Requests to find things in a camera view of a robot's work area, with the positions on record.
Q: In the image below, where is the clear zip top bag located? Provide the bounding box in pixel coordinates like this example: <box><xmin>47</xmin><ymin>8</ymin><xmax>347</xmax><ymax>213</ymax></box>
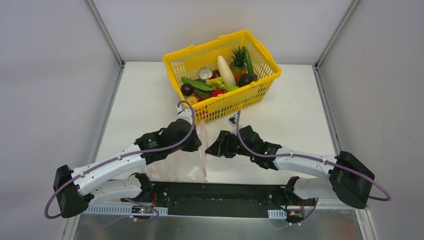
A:
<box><xmin>142</xmin><ymin>121</ymin><xmax>209</xmax><ymax>183</ymax></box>

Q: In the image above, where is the yellow banana bunch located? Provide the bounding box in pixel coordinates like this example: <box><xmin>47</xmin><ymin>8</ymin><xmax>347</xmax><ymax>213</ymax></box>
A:
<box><xmin>206</xmin><ymin>77</ymin><xmax>226</xmax><ymax>90</ymax></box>

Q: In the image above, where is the white radish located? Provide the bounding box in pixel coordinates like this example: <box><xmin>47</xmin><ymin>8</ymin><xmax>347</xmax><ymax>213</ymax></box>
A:
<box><xmin>217</xmin><ymin>55</ymin><xmax>236</xmax><ymax>88</ymax></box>

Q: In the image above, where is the yellow plastic basket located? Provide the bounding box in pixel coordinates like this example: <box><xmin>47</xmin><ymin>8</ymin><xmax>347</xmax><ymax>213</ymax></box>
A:
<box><xmin>162</xmin><ymin>30</ymin><xmax>282</xmax><ymax>123</ymax></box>

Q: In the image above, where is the toy pineapple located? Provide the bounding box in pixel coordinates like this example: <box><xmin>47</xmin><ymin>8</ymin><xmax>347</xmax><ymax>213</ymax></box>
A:
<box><xmin>229</xmin><ymin>46</ymin><xmax>248</xmax><ymax>85</ymax></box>

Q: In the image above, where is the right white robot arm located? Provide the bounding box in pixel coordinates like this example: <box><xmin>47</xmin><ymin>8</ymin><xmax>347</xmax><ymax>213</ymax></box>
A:
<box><xmin>205</xmin><ymin>125</ymin><xmax>375</xmax><ymax>209</ymax></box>

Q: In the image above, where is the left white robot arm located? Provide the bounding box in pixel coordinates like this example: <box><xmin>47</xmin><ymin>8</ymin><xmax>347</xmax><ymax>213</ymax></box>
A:
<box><xmin>48</xmin><ymin>118</ymin><xmax>202</xmax><ymax>219</ymax></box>

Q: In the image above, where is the dark round plum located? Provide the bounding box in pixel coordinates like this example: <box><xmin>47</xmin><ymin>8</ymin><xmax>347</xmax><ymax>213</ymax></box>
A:
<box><xmin>180</xmin><ymin>83</ymin><xmax>194</xmax><ymax>97</ymax></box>

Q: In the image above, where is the green leafy vegetable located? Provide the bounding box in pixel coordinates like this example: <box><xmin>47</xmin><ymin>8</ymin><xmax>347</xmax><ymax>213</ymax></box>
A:
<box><xmin>181</xmin><ymin>76</ymin><xmax>216</xmax><ymax>99</ymax></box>

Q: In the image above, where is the red tomato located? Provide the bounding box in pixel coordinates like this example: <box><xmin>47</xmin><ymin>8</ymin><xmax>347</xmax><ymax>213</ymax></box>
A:
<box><xmin>209</xmin><ymin>89</ymin><xmax>226</xmax><ymax>98</ymax></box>

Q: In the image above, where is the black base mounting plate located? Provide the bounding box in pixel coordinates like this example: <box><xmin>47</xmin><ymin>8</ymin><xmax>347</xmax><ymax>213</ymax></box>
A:
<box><xmin>133</xmin><ymin>181</ymin><xmax>316</xmax><ymax>219</ymax></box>

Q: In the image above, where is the green apple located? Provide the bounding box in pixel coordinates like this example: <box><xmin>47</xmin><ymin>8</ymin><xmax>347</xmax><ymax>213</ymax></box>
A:
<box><xmin>225</xmin><ymin>85</ymin><xmax>240</xmax><ymax>92</ymax></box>

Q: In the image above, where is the dark avocado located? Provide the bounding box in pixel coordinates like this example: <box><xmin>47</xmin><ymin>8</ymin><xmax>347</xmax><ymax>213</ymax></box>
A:
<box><xmin>237</xmin><ymin>73</ymin><xmax>258</xmax><ymax>88</ymax></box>

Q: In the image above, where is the green cucumber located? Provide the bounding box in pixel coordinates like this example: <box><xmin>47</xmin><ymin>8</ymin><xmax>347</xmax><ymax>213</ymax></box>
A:
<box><xmin>242</xmin><ymin>46</ymin><xmax>255</xmax><ymax>74</ymax></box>

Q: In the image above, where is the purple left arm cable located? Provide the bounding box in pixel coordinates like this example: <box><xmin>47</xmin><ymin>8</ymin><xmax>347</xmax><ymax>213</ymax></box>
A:
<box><xmin>44</xmin><ymin>100</ymin><xmax>197</xmax><ymax>220</ymax></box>

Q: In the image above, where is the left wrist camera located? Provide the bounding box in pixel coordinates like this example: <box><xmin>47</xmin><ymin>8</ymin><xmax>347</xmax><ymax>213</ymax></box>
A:
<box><xmin>175</xmin><ymin>105</ymin><xmax>196</xmax><ymax>125</ymax></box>

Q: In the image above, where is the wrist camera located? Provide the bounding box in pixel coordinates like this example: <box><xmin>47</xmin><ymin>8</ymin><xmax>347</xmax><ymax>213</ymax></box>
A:
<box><xmin>228</xmin><ymin>112</ymin><xmax>239</xmax><ymax>134</ymax></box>
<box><xmin>175</xmin><ymin>105</ymin><xmax>196</xmax><ymax>125</ymax></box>

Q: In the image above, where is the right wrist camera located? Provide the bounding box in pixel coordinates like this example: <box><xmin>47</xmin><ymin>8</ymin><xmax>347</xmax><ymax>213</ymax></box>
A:
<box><xmin>228</xmin><ymin>112</ymin><xmax>239</xmax><ymax>134</ymax></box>

